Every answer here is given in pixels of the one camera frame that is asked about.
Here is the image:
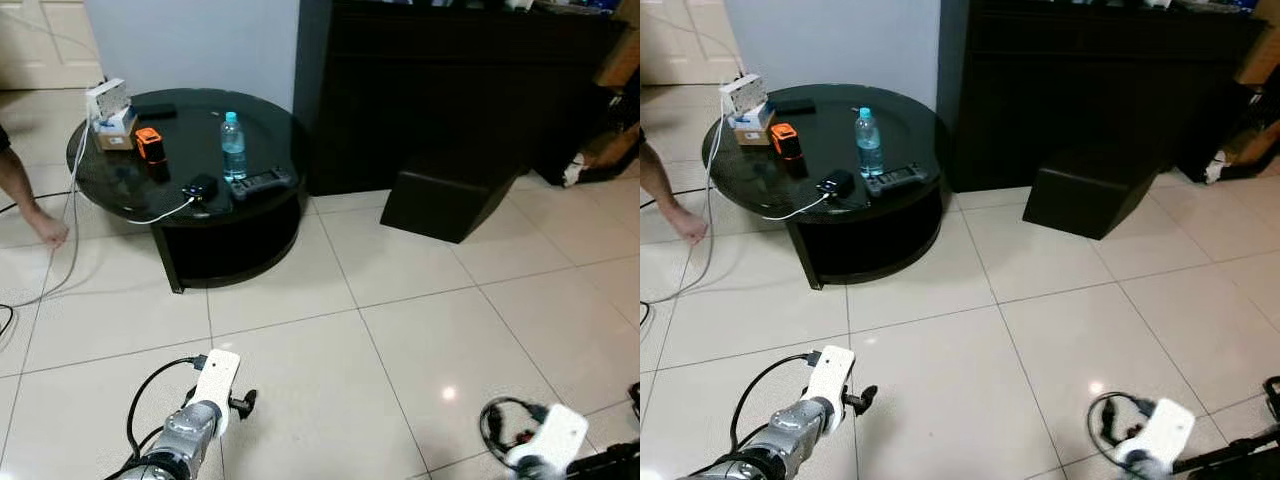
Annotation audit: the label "round black coffee table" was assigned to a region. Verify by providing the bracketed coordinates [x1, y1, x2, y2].
[702, 84, 947, 291]
[66, 88, 309, 295]

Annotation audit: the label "person's bare leg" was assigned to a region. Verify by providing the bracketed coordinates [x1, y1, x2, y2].
[0, 125, 70, 250]
[640, 140, 709, 246]

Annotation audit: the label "black handheld controller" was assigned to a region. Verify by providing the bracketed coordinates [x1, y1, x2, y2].
[228, 167, 299, 201]
[864, 163, 929, 197]

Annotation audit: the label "blue-capped clear water bottle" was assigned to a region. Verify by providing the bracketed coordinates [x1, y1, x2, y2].
[221, 111, 248, 183]
[855, 107, 885, 179]

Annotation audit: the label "black slanted stool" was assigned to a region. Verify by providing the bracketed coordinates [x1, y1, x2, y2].
[380, 163, 518, 245]
[1022, 160, 1161, 241]

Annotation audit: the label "small white and blue box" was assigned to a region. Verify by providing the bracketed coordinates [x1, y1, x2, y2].
[93, 108, 138, 136]
[728, 103, 774, 131]

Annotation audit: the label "white boxy electronic device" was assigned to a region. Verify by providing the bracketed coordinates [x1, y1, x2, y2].
[85, 78, 132, 125]
[719, 73, 769, 119]

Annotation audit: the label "large black cabinet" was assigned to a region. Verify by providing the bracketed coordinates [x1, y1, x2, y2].
[938, 0, 1271, 193]
[296, 0, 633, 197]

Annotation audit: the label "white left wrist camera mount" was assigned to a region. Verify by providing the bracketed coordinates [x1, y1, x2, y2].
[190, 349, 242, 437]
[803, 345, 857, 433]

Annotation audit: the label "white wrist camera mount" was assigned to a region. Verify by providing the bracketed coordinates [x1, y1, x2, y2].
[505, 403, 590, 477]
[803, 345, 857, 433]
[1115, 398, 1196, 471]
[190, 349, 242, 437]

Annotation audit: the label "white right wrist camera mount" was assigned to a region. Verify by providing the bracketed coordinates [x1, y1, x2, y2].
[505, 403, 590, 477]
[1115, 398, 1196, 471]

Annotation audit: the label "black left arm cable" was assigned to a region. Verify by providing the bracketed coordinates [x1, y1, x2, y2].
[125, 353, 209, 467]
[730, 350, 823, 471]

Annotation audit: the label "long grey cable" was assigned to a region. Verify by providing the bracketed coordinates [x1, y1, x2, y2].
[645, 105, 741, 306]
[0, 110, 106, 311]

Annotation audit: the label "white charging cable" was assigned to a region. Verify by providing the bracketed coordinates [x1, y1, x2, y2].
[760, 190, 831, 222]
[122, 195, 197, 226]

